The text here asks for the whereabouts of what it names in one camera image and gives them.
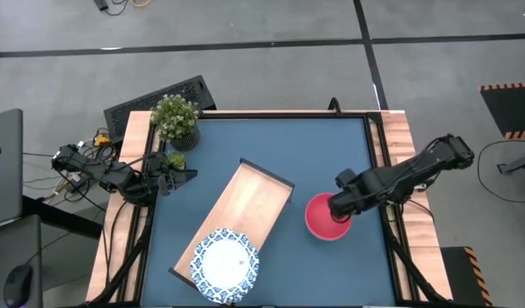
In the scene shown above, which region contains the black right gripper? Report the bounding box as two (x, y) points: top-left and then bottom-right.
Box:
(327, 168), (375, 225)

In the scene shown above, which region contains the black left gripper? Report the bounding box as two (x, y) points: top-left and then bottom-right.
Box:
(149, 152), (198, 197)

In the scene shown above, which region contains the red bowl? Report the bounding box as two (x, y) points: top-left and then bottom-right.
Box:
(304, 192), (353, 242)

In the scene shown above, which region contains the large blue patterned bowl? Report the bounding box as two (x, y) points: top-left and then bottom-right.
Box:
(189, 228), (261, 305)

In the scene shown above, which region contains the succulent in black pot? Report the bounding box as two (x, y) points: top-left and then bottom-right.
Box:
(162, 150), (187, 171)

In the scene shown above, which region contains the bushy plant in ribbed pot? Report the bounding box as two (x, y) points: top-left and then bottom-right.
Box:
(150, 93), (203, 153)

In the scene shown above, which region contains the wooden tray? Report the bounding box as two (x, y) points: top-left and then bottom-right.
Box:
(168, 157), (296, 305)

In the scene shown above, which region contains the black perforated panel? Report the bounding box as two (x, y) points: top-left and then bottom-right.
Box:
(103, 74), (217, 145)

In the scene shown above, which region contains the black floor beam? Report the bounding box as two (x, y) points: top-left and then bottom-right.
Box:
(21, 194), (104, 240)

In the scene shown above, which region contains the black orange striped mat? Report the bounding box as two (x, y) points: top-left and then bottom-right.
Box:
(479, 80), (525, 140)
(440, 246), (495, 307)

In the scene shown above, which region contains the grey laptop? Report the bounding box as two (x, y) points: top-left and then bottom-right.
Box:
(0, 108), (24, 228)

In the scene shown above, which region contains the dark grey side desk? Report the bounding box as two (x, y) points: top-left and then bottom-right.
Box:
(0, 213), (44, 308)

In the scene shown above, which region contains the grey stand foot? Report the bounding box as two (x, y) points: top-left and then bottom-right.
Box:
(496, 149), (525, 175)

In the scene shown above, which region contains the black computer mouse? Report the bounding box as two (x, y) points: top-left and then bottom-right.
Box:
(3, 264), (35, 308)

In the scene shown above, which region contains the black diagonal frame strut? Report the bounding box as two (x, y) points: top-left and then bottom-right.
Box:
(89, 200), (155, 307)
(386, 230), (450, 305)

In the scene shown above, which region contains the black table frame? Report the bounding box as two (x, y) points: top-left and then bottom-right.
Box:
(116, 111), (450, 308)

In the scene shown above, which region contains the black looped floor cable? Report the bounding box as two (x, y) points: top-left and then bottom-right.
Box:
(476, 139), (525, 204)

